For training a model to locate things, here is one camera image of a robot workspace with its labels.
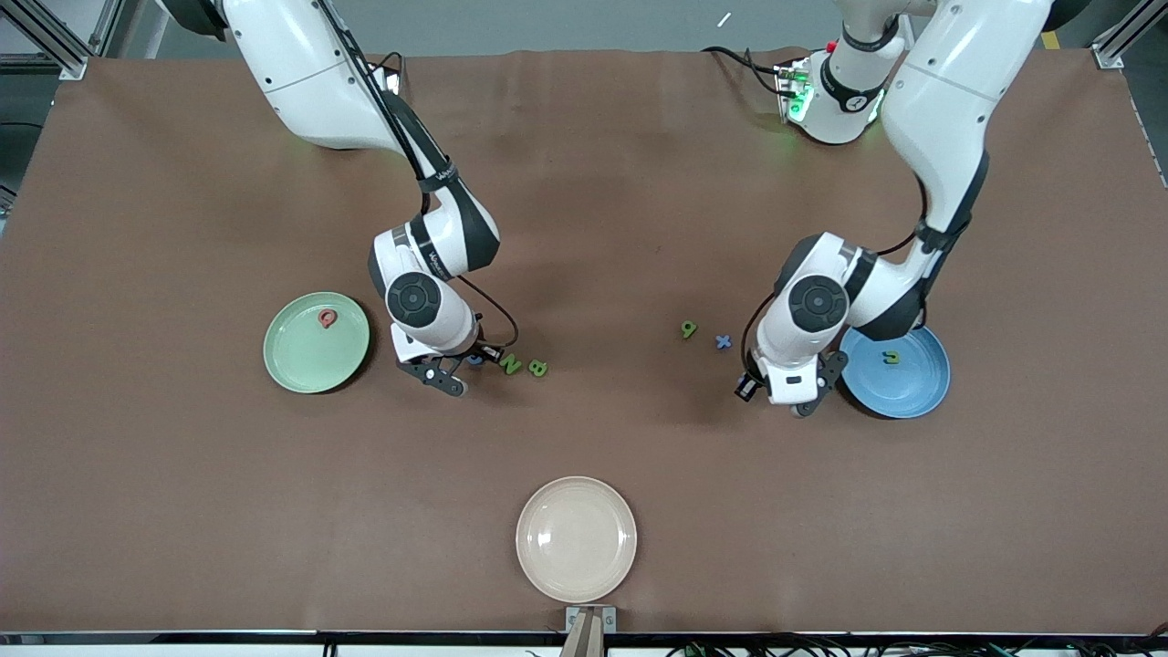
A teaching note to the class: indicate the green letter N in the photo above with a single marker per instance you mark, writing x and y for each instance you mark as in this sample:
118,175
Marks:
511,365

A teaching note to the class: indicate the green letter B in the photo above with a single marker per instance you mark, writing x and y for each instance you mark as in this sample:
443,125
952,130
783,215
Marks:
538,369

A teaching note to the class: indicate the red letter Q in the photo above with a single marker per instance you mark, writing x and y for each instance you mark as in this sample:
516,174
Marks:
328,318

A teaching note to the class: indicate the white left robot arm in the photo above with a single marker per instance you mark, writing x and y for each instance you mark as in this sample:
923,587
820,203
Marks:
949,91

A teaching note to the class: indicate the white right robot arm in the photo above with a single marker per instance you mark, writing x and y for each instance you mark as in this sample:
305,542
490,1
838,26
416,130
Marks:
301,73

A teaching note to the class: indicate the green plate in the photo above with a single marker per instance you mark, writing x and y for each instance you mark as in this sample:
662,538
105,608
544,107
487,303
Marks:
306,360

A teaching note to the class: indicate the blue plate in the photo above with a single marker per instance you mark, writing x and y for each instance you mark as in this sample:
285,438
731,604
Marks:
903,392

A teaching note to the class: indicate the brown table mat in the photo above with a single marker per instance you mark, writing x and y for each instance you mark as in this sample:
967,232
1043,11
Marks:
584,228

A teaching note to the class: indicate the cream plate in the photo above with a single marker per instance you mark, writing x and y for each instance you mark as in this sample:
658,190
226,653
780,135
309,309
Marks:
576,538

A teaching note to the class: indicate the grey metal mounting bracket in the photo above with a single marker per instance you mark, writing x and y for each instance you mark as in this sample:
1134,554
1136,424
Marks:
590,630

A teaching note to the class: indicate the aluminium frame profile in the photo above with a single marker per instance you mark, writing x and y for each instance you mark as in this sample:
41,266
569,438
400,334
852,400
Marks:
1107,57
71,66

